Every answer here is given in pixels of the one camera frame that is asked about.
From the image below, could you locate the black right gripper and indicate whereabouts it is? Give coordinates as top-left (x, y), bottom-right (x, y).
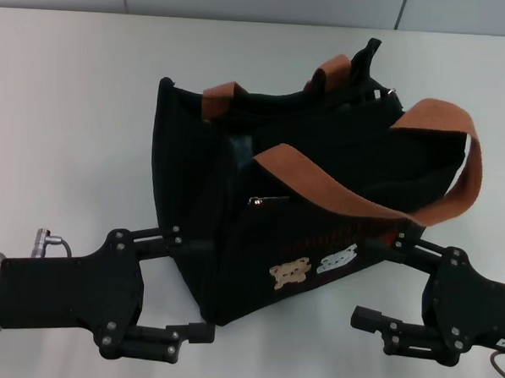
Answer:
top-left (348, 219), bottom-right (505, 371)

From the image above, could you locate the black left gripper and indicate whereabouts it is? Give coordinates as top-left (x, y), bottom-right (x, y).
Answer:
top-left (0, 216), bottom-right (222, 367)

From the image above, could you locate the black bag with brown handles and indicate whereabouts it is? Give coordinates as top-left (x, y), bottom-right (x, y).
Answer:
top-left (141, 25), bottom-right (492, 341)

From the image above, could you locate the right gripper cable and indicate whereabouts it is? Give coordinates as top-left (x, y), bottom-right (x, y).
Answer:
top-left (488, 350), bottom-right (505, 377)

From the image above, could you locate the left gripper angled connector cable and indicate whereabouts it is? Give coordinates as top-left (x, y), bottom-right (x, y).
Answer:
top-left (28, 227), bottom-right (79, 260)

